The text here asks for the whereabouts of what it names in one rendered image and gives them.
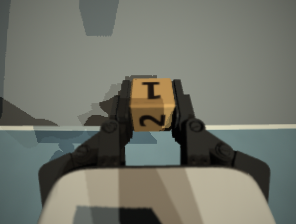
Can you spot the tan numbered cube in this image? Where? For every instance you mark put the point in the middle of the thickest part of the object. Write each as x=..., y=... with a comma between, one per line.
x=152, y=104

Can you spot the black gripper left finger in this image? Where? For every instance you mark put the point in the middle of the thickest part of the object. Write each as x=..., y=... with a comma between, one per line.
x=105, y=148

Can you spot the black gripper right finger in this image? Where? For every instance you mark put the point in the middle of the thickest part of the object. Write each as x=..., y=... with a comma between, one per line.
x=200, y=147

